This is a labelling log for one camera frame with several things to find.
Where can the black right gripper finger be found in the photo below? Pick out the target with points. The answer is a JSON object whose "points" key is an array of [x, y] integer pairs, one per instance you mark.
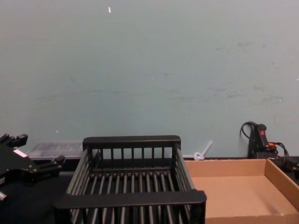
{"points": [[295, 167]]}

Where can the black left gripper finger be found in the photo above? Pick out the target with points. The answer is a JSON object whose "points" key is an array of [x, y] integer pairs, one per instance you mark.
{"points": [[47, 166], [19, 139]]}

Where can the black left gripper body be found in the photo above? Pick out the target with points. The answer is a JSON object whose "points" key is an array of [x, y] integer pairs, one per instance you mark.
{"points": [[16, 165]]}

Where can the clear plastic case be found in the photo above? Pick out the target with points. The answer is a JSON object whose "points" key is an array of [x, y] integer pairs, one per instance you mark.
{"points": [[58, 148]]}

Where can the shallow brown cardboard tray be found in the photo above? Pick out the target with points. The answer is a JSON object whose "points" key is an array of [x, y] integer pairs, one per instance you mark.
{"points": [[233, 191]]}

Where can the black rack with steel bars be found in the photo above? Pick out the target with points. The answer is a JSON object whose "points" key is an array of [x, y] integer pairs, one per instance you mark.
{"points": [[130, 200]]}

